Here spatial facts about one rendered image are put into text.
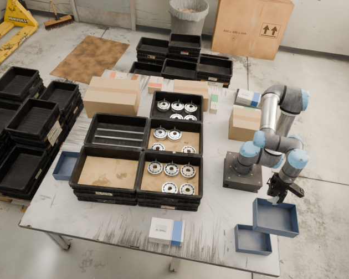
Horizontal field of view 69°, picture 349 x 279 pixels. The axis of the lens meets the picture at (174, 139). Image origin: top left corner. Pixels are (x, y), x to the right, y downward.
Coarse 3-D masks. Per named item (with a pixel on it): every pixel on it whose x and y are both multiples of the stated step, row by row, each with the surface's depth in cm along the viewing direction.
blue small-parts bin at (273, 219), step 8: (256, 200) 127; (264, 200) 129; (256, 208) 125; (264, 208) 132; (272, 208) 132; (280, 208) 132; (288, 208) 131; (256, 216) 122; (264, 216) 129; (272, 216) 130; (280, 216) 130; (288, 216) 130; (296, 216) 124; (256, 224) 120; (264, 224) 127; (272, 224) 127; (280, 224) 127; (288, 224) 128; (296, 224) 122; (264, 232) 124; (272, 232) 123; (280, 232) 121; (288, 232) 119; (296, 232) 119
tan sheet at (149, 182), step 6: (144, 168) 170; (180, 168) 172; (198, 168) 172; (144, 174) 167; (162, 174) 168; (144, 180) 164; (150, 180) 164; (156, 180) 165; (162, 180) 165; (168, 180) 165; (174, 180) 166; (180, 180) 166; (186, 180) 166; (192, 180) 166; (144, 186) 162; (150, 186) 162; (156, 186) 162; (180, 186) 163
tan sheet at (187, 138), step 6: (150, 132) 189; (186, 132) 192; (150, 138) 186; (186, 138) 188; (192, 138) 188; (198, 138) 189; (150, 144) 182; (168, 144) 183; (174, 144) 184; (180, 144) 184; (186, 144) 184; (192, 144) 185; (198, 144) 185; (168, 150) 180; (174, 150) 181; (180, 150) 181; (198, 150) 182
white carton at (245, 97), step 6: (240, 90) 231; (246, 90) 232; (240, 96) 226; (246, 96) 227; (252, 96) 227; (258, 96) 228; (240, 102) 230; (246, 102) 228; (252, 102) 225; (258, 102) 223
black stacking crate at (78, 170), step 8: (88, 152) 171; (96, 152) 170; (104, 152) 170; (112, 152) 169; (120, 152) 168; (128, 152) 168; (136, 152) 167; (80, 160) 162; (136, 160) 174; (80, 168) 163; (80, 192) 157; (88, 192) 157; (104, 192) 153; (112, 192) 153; (120, 192) 153; (136, 192) 159
